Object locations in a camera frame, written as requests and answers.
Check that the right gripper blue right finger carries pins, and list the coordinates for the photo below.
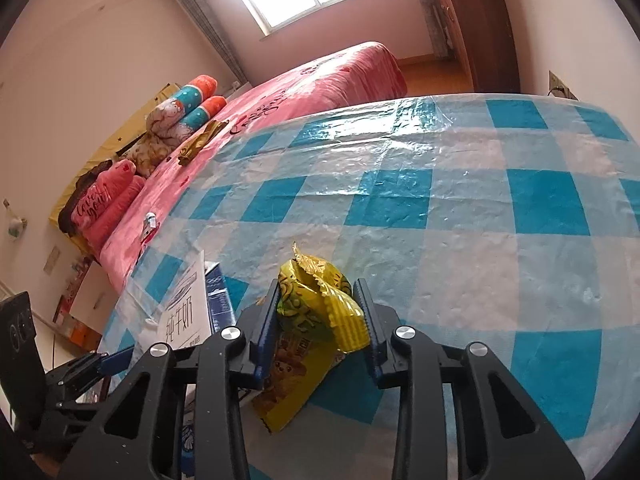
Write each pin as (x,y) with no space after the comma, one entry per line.
(380,322)

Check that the pink love you bedspread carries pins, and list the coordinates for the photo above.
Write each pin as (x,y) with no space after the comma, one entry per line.
(360,74)

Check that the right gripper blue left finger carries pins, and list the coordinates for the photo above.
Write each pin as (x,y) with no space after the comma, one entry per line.
(264,335)

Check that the blue checkered plastic tablecloth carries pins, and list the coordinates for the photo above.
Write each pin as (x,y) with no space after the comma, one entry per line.
(512,220)

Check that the yellow headboard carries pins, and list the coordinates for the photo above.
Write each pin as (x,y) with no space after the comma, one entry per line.
(117,143)

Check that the dark brown garment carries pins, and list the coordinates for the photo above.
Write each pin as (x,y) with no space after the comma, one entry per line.
(65,223)

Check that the white milk carton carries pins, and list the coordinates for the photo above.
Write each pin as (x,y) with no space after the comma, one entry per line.
(186,321)

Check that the hanging wall ornament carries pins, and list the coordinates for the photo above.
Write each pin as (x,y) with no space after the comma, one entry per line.
(17,225)

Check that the wall socket plate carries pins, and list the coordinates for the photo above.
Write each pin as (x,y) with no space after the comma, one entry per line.
(52,260)

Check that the orange boxes on floor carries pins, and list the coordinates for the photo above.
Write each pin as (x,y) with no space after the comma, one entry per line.
(66,315)

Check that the white bedside cabinet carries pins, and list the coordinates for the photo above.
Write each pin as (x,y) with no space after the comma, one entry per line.
(95,299)

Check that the olive green cloth on bed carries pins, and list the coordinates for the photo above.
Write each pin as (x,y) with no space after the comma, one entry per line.
(198,142)

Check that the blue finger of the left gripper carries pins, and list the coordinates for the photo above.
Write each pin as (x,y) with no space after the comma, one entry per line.
(113,364)

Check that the yellow snack bag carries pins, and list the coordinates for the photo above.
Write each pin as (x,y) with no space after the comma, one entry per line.
(320,323)

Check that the small snack wrapper on bed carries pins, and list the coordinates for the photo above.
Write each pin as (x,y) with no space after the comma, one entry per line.
(149,229)

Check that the floral pillow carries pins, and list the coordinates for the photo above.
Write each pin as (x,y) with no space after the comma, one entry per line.
(147,153)

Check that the grey checked curtain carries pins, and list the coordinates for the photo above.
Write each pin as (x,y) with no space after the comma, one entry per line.
(206,20)

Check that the brown wooden dresser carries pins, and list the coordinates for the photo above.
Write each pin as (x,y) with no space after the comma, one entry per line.
(484,43)

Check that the folded pink blanket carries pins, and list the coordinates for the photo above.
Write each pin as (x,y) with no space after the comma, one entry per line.
(103,204)

